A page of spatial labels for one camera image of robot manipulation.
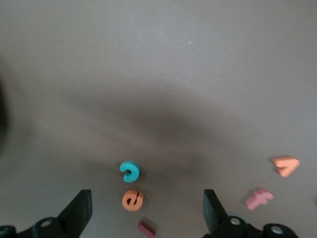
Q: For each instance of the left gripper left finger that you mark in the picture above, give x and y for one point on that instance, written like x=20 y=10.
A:
x=74 y=218

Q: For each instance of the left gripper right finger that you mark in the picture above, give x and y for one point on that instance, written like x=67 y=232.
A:
x=215 y=218

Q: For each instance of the orange letter e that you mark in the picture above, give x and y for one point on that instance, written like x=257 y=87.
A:
x=125 y=200

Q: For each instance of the maroon letter i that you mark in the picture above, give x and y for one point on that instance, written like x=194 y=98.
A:
x=146 y=228

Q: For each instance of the teal letter c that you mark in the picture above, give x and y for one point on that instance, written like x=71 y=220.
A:
x=135 y=168

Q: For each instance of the pink letter f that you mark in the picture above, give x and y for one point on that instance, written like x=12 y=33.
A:
x=257 y=199

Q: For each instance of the orange letter v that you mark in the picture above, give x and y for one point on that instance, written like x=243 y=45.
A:
x=292 y=162

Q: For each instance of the brown table cover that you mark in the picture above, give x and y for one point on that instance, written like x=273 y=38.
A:
x=158 y=62

